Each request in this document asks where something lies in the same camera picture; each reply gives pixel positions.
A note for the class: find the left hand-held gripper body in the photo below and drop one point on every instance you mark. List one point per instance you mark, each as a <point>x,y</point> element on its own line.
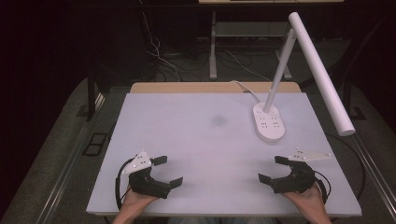
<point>146,183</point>

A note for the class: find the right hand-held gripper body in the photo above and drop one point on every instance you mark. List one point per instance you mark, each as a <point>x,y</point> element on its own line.
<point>295,179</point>

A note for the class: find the person's left hand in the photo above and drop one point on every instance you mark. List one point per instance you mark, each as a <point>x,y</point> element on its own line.
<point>137,200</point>

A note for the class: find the person's right hand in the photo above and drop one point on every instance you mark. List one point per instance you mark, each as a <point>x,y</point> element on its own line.
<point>303,200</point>

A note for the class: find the white table cover board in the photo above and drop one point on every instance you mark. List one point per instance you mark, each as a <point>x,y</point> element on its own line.
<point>202,149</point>

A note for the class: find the wooden table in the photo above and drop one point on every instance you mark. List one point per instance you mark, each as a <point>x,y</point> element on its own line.
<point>186,87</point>

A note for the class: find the black stand leg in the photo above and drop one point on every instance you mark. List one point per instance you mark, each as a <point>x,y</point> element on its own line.
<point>91,96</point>

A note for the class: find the white desk lamp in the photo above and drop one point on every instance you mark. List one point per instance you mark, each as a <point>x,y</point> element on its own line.
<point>320,73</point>

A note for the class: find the metal floor rail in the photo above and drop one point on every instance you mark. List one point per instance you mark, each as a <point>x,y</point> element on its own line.
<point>67,168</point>
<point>376,177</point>

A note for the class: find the grey metal desk frame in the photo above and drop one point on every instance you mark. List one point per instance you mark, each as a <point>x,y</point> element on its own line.
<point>214,46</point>

